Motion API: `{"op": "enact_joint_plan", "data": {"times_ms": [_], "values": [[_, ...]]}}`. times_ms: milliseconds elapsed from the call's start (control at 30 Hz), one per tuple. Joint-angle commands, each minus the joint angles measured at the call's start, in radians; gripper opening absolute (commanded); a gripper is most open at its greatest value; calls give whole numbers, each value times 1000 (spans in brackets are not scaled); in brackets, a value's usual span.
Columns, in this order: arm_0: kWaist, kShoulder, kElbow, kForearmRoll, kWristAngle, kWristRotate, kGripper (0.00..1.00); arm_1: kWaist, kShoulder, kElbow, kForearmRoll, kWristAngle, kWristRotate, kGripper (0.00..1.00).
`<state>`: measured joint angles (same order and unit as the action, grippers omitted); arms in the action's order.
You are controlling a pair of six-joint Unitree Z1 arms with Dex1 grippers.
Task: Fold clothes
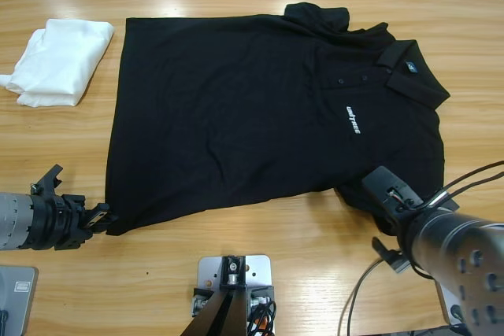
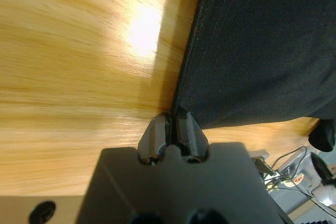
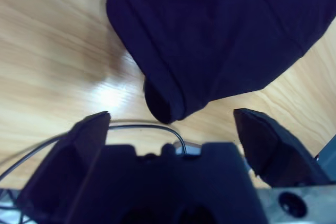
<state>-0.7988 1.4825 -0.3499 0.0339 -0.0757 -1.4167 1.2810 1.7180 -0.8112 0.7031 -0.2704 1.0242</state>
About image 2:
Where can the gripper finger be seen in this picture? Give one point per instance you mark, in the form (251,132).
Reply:
(189,134)
(155,134)

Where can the black polo shirt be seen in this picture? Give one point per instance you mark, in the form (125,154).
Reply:
(262,51)

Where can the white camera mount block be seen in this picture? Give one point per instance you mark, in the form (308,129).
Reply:
(262,166)

